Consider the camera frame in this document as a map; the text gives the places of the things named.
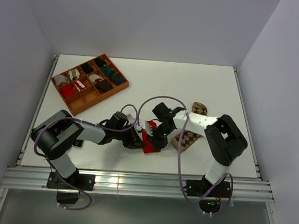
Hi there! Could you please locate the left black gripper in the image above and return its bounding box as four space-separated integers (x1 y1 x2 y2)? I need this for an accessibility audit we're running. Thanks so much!
112 122 147 150

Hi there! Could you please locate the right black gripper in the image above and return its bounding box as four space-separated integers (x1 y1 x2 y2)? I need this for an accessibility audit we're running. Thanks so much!
145 122 174 154

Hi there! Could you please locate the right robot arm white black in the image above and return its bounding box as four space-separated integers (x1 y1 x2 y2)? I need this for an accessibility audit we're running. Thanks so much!
147 103 248 196

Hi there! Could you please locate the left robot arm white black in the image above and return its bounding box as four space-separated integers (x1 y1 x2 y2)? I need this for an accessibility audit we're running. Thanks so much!
31 110 145 188

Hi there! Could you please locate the beige argyle sock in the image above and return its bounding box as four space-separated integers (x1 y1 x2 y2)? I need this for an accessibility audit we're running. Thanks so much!
171 102 208 152

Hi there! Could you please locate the black blue patterned sock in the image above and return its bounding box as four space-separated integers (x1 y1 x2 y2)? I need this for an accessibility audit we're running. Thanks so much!
72 139 84 148

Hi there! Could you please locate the dark green rolled sock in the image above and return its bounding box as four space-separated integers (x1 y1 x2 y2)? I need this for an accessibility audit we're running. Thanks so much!
110 74 126 86

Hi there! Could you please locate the orange divided sock tray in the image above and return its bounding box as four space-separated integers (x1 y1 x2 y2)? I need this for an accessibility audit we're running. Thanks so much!
51 54 129 116

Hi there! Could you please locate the white red rolled sock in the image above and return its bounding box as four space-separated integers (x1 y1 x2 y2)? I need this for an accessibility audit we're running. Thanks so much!
88 74 103 84

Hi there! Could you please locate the teal rolled sock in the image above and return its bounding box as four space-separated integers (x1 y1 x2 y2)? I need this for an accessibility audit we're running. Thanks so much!
100 66 116 77

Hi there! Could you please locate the red white striped sock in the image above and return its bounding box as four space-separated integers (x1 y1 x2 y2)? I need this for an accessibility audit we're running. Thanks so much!
74 80 86 91

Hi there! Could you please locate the black rolled sock far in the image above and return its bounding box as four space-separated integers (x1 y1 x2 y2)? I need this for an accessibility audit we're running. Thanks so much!
93 57 107 68

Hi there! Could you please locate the black rolled sock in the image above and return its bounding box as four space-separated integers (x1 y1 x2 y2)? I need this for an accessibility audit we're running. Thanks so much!
93 57 107 68
81 62 94 74

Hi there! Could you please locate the black rolled sock middle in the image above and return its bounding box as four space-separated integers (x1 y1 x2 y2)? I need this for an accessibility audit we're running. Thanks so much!
81 62 94 74

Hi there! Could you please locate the beige brown rolled sock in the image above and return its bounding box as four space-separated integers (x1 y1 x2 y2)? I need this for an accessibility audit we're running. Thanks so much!
67 68 80 81

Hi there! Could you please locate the grey rolled sock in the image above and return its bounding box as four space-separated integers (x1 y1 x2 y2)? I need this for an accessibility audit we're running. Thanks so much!
53 74 70 88

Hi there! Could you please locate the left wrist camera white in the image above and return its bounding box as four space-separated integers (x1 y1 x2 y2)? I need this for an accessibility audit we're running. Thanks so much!
126 113 136 124

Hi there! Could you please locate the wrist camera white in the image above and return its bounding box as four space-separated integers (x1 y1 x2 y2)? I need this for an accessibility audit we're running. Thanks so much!
136 121 153 136
126 113 136 124

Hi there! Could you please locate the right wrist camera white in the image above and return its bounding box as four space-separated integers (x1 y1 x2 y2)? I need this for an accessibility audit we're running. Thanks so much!
136 121 153 136

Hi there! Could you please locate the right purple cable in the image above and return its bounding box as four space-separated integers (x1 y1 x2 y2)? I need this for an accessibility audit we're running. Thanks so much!
130 94 242 217

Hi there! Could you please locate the purple cable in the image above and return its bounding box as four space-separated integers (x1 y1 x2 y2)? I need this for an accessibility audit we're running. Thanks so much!
28 96 145 217
130 94 242 217

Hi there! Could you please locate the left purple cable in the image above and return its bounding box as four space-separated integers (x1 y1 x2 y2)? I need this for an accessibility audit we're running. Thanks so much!
28 96 145 217

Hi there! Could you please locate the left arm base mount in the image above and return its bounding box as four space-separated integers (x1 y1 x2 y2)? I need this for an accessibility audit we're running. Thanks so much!
46 171 95 210

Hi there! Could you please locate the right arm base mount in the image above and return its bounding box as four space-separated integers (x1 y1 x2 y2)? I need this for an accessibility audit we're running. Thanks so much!
184 178 234 215

